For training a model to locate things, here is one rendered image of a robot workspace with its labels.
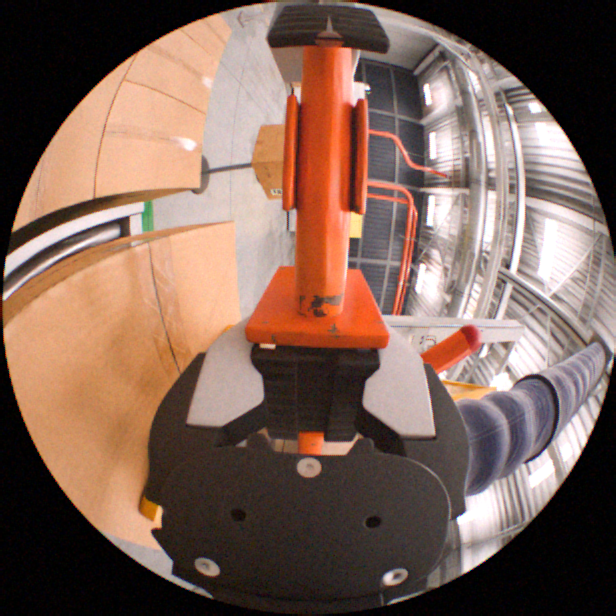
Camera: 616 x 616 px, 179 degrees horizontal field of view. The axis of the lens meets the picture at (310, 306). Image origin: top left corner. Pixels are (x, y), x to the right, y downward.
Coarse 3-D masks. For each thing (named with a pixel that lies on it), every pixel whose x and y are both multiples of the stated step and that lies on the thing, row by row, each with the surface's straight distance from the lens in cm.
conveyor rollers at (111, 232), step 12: (108, 228) 65; (72, 240) 59; (84, 240) 60; (96, 240) 62; (108, 240) 65; (48, 252) 56; (60, 252) 56; (72, 252) 58; (36, 264) 54; (48, 264) 55; (12, 276) 55; (24, 276) 53; (12, 288) 53
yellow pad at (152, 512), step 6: (144, 492) 21; (144, 498) 21; (144, 504) 21; (150, 504) 21; (156, 504) 20; (144, 510) 21; (150, 510) 21; (156, 510) 20; (162, 510) 21; (144, 516) 21; (150, 516) 21; (156, 516) 21; (156, 522) 21
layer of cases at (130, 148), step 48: (144, 48) 92; (192, 48) 117; (96, 96) 72; (144, 96) 83; (192, 96) 108; (96, 144) 66; (144, 144) 79; (192, 144) 103; (48, 192) 58; (96, 192) 64; (144, 192) 82
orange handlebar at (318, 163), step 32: (320, 64) 10; (288, 96) 9; (320, 96) 9; (352, 96) 10; (288, 128) 8; (320, 128) 8; (352, 128) 9; (288, 160) 8; (320, 160) 8; (352, 160) 9; (288, 192) 8; (320, 192) 8; (352, 192) 9; (320, 224) 8; (320, 256) 8; (320, 288) 9; (320, 448) 20
